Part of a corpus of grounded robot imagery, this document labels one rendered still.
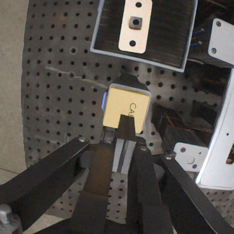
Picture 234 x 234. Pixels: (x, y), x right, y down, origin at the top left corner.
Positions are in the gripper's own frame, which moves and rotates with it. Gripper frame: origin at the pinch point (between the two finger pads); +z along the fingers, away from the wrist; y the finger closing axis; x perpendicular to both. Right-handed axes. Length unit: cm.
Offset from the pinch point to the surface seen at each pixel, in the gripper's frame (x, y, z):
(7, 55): -2, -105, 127
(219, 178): -17.7, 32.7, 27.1
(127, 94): 2.4, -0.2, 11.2
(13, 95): -36, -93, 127
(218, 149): -8.6, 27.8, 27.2
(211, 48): 13.5, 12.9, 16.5
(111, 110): -0.4, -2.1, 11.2
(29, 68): -2, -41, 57
